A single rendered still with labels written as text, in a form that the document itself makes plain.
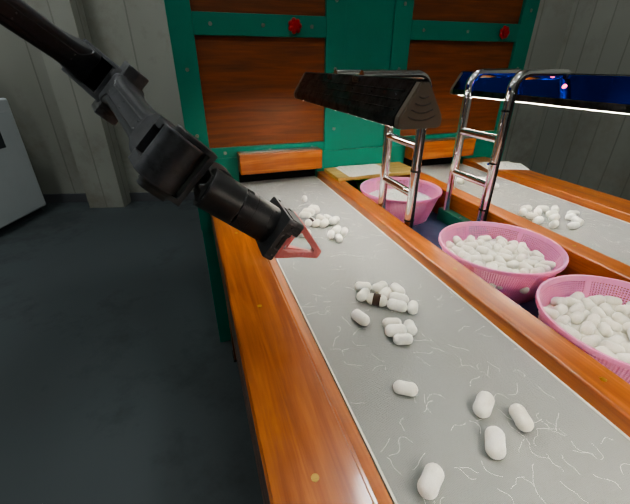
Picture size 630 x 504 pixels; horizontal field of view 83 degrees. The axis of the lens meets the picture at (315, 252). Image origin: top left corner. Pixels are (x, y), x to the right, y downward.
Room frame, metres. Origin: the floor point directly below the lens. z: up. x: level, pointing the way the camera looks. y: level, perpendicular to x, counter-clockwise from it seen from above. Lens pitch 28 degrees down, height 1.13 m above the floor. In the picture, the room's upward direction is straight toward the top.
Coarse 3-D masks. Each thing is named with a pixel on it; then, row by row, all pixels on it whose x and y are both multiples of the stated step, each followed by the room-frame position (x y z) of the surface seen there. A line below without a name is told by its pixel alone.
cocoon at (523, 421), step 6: (510, 408) 0.30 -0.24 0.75; (516, 408) 0.30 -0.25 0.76; (522, 408) 0.29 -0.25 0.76; (510, 414) 0.30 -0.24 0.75; (516, 414) 0.29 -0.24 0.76; (522, 414) 0.29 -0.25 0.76; (528, 414) 0.29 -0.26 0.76; (516, 420) 0.28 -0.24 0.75; (522, 420) 0.28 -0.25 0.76; (528, 420) 0.28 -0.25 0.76; (522, 426) 0.27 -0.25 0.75; (528, 426) 0.27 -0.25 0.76
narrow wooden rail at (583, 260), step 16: (400, 176) 1.39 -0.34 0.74; (464, 192) 1.11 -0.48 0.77; (464, 208) 1.03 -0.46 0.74; (496, 208) 0.96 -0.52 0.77; (512, 224) 0.86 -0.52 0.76; (528, 224) 0.85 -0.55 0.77; (512, 240) 0.85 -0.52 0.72; (560, 240) 0.75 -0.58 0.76; (576, 256) 0.69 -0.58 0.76; (592, 256) 0.67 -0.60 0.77; (608, 256) 0.67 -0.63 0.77; (560, 272) 0.71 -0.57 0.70; (576, 272) 0.68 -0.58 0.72; (592, 272) 0.65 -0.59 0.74; (608, 272) 0.62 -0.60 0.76; (624, 272) 0.61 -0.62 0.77; (624, 288) 0.59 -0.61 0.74
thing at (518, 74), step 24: (480, 72) 1.08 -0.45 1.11; (504, 72) 1.10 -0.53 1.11; (528, 72) 0.94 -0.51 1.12; (552, 72) 0.96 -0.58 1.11; (504, 120) 0.93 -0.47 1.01; (456, 144) 1.08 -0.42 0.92; (504, 144) 0.93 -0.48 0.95; (456, 168) 1.07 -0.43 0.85; (456, 216) 1.02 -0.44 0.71; (480, 216) 0.93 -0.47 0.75
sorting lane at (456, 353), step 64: (256, 192) 1.18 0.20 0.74; (320, 192) 1.18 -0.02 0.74; (320, 256) 0.72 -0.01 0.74; (384, 256) 0.72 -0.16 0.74; (320, 320) 0.49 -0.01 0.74; (448, 320) 0.49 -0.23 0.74; (384, 384) 0.35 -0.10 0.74; (448, 384) 0.35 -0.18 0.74; (512, 384) 0.35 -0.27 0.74; (384, 448) 0.26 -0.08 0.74; (448, 448) 0.26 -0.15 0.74; (512, 448) 0.26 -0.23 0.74; (576, 448) 0.26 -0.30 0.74
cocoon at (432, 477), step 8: (432, 464) 0.23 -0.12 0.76; (424, 472) 0.22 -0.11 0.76; (432, 472) 0.22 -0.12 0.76; (440, 472) 0.22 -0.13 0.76; (424, 480) 0.21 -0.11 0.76; (432, 480) 0.21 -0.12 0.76; (440, 480) 0.21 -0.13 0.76; (424, 488) 0.20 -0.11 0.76; (432, 488) 0.20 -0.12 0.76; (424, 496) 0.20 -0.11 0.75; (432, 496) 0.20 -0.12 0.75
